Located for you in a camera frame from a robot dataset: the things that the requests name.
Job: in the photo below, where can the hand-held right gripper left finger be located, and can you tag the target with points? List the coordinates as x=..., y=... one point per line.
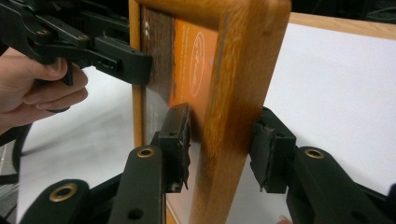
x=143, y=186

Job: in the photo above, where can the wooden photo frame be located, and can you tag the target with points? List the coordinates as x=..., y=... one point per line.
x=236, y=93

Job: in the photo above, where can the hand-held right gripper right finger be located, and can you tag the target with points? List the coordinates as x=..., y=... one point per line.
x=323, y=186

